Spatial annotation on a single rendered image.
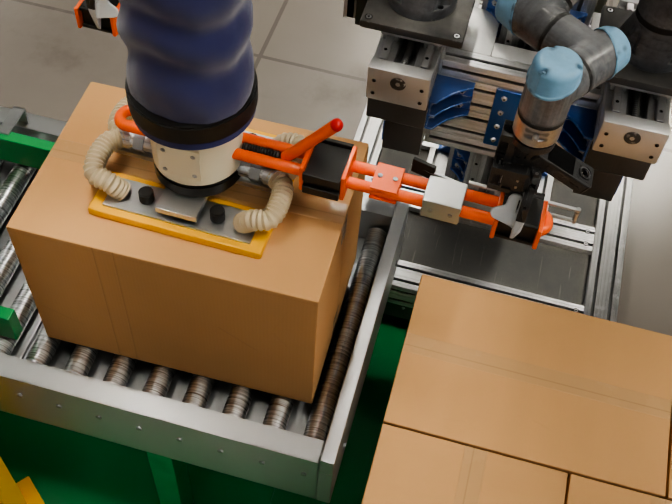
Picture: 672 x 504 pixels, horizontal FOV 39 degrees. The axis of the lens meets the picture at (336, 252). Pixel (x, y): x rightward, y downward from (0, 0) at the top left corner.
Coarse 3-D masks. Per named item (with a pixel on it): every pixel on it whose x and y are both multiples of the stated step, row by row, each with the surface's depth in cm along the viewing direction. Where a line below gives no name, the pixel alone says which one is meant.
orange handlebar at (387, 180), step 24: (120, 120) 173; (264, 144) 172; (288, 144) 171; (288, 168) 169; (360, 168) 169; (384, 168) 169; (384, 192) 167; (408, 192) 166; (480, 192) 167; (480, 216) 164
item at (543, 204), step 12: (504, 204) 164; (540, 204) 164; (528, 216) 163; (540, 216) 163; (492, 228) 164; (504, 228) 165; (528, 228) 162; (540, 228) 161; (516, 240) 165; (528, 240) 165
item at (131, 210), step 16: (128, 176) 181; (128, 192) 178; (144, 192) 175; (160, 192) 178; (96, 208) 176; (112, 208) 176; (128, 208) 176; (144, 208) 176; (208, 208) 177; (224, 208) 177; (240, 208) 178; (144, 224) 175; (160, 224) 174; (176, 224) 174; (192, 224) 174; (208, 224) 174; (224, 224) 175; (192, 240) 174; (208, 240) 173; (224, 240) 173; (240, 240) 173; (256, 240) 173; (256, 256) 172
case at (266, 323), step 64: (64, 128) 190; (256, 128) 192; (64, 192) 180; (256, 192) 182; (64, 256) 178; (128, 256) 172; (192, 256) 173; (320, 256) 174; (64, 320) 199; (128, 320) 192; (192, 320) 185; (256, 320) 179; (320, 320) 178; (256, 384) 200
